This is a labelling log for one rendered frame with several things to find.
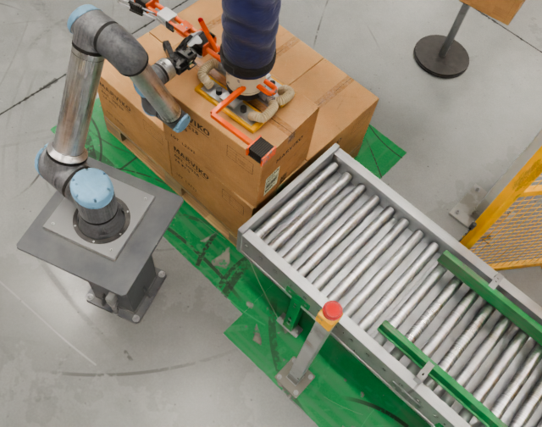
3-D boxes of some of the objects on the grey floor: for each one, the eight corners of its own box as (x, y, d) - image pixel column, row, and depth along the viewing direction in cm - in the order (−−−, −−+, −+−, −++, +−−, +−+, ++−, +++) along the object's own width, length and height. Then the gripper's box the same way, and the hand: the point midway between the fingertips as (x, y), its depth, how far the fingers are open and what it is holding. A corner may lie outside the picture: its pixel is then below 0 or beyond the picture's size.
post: (304, 376, 285) (344, 313, 198) (295, 386, 283) (332, 326, 195) (294, 367, 287) (329, 300, 200) (285, 377, 285) (317, 313, 197)
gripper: (179, 84, 239) (212, 58, 248) (177, 60, 227) (212, 33, 236) (164, 73, 241) (198, 47, 250) (162, 49, 229) (197, 23, 238)
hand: (199, 38), depth 243 cm, fingers open, 8 cm apart
